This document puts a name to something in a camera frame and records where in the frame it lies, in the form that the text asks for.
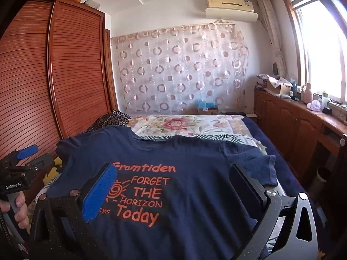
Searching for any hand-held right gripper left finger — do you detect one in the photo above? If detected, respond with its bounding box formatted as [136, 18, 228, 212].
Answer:
[28, 163, 118, 260]

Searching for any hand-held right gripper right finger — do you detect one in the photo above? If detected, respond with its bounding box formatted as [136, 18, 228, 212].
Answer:
[229, 164, 319, 260]

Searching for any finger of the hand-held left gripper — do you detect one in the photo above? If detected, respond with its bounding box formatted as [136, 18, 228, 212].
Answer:
[15, 144, 39, 161]

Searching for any navy printed t-shirt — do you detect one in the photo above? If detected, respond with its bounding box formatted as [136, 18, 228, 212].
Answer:
[45, 126, 277, 260]

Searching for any person's left hand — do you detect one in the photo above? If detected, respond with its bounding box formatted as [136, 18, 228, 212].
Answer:
[13, 192, 28, 230]

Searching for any navy blanket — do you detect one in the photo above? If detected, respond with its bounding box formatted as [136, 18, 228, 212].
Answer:
[240, 114, 330, 250]

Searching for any wooden slatted wardrobe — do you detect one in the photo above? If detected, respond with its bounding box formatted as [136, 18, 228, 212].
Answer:
[0, 0, 118, 195]

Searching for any grey trash bin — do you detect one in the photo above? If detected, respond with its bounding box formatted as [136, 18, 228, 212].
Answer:
[308, 166, 331, 195]

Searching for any wooden cabinet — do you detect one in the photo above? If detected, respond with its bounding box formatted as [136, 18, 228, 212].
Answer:
[253, 88, 347, 185]

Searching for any dark patterned pillow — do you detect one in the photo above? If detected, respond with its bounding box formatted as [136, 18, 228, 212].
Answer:
[87, 110, 132, 133]

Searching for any cardboard box with blue contents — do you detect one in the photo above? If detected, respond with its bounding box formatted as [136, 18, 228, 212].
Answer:
[196, 99, 219, 115]

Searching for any open cardboard box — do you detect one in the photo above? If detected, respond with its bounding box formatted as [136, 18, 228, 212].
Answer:
[264, 74, 293, 95]

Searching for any pink and white bag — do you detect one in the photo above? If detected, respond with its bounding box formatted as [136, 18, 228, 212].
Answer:
[309, 99, 323, 112]

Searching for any pink bottle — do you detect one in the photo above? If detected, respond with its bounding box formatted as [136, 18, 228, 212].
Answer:
[303, 83, 313, 104]

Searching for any circle-patterned sheer curtain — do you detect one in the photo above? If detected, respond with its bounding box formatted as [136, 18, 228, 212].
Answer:
[111, 23, 249, 114]

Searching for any beige window curtain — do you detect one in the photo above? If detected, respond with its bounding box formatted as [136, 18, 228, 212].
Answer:
[257, 0, 288, 76]

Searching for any window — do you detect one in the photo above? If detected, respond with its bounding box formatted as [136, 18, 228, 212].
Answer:
[282, 0, 347, 101]

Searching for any cream air conditioner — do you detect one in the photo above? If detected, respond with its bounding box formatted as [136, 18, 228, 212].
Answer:
[205, 0, 258, 23]

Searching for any black braided cable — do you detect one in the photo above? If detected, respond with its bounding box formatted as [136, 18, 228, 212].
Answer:
[0, 211, 11, 250]

